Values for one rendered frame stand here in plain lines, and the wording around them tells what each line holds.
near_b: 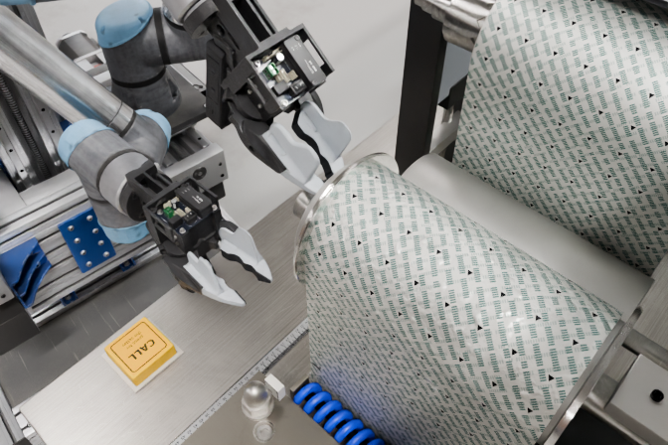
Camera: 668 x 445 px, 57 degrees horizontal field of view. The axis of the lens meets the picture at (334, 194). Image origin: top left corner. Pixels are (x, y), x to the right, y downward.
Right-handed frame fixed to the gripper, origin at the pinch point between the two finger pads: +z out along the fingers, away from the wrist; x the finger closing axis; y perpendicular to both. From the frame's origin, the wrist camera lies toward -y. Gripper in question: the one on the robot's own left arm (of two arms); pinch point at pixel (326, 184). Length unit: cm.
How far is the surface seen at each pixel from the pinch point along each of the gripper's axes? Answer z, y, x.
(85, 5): -118, -262, 95
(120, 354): 5.4, -38.0, -20.5
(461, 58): -1.1, -6.3, 32.1
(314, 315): 9.7, -2.2, -8.4
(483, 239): 9.5, 15.5, 0.0
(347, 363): 15.8, -2.6, -8.5
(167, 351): 8.8, -35.4, -15.8
